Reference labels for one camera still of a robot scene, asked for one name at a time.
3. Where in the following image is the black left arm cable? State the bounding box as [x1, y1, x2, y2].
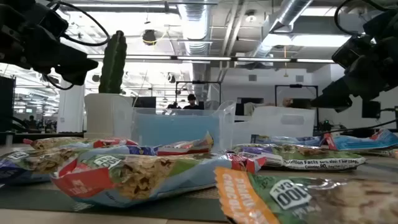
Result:
[46, 0, 111, 47]

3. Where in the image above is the black aluminium table frame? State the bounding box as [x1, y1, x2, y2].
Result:
[12, 132, 85, 144]

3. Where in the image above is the black ceiling dome fixture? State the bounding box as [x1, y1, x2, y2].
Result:
[142, 29, 157, 46]

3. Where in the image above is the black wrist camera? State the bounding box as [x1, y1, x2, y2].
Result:
[18, 9, 70, 37]
[331, 35, 369, 70]

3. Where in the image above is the long ceiling light strip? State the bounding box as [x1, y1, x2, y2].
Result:
[86, 54, 336, 64]

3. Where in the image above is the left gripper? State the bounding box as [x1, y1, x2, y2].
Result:
[0, 29, 99, 86]

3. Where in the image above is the thin black table cable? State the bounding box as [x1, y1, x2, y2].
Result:
[313, 119, 398, 135]

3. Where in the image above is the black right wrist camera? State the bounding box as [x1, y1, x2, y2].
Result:
[331, 35, 369, 70]

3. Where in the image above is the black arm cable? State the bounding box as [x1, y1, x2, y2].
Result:
[334, 0, 389, 35]
[46, 0, 111, 47]

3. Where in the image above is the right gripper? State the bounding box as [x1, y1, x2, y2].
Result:
[310, 29, 398, 113]

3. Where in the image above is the black monitor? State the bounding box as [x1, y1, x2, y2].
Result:
[361, 100, 382, 119]

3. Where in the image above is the light blue red-ended granola bar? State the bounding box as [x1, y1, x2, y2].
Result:
[323, 129, 398, 152]

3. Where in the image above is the translucent mat with dark border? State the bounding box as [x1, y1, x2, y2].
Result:
[0, 149, 398, 223]

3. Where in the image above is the green cactus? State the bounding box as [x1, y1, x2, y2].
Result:
[98, 30, 128, 95]

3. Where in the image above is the red blue granola bar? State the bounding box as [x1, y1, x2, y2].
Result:
[51, 152, 267, 208]
[157, 132, 215, 156]
[23, 136, 139, 150]

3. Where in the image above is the blue purple granola bar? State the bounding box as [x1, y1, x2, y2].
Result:
[0, 144, 159, 187]

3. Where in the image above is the white pillar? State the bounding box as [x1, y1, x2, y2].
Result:
[57, 79, 85, 134]

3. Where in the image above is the black station frame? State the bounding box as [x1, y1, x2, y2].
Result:
[175, 80, 222, 110]
[274, 83, 320, 128]

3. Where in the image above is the green purple granola bar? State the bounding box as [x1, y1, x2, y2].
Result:
[226, 143, 368, 172]

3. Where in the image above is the clear plastic bin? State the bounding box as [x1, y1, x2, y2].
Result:
[112, 96, 237, 152]

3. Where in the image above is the blue plastic bin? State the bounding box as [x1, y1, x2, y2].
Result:
[133, 107, 220, 147]

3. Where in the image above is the dark monitor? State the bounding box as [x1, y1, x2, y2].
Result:
[235, 97, 265, 116]
[132, 96, 157, 109]

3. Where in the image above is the frosted plastic bin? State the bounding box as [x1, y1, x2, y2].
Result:
[231, 106, 317, 146]

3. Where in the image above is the black cabinet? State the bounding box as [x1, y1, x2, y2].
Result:
[0, 76, 16, 133]

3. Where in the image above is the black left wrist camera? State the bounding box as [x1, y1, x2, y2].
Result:
[18, 9, 70, 37]

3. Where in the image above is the orange green granola bar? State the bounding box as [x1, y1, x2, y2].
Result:
[214, 166, 398, 224]

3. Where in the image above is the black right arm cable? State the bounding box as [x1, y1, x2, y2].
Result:
[334, 0, 389, 35]

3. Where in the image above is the white hexagonal planter pot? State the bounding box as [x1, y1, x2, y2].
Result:
[83, 93, 134, 140]

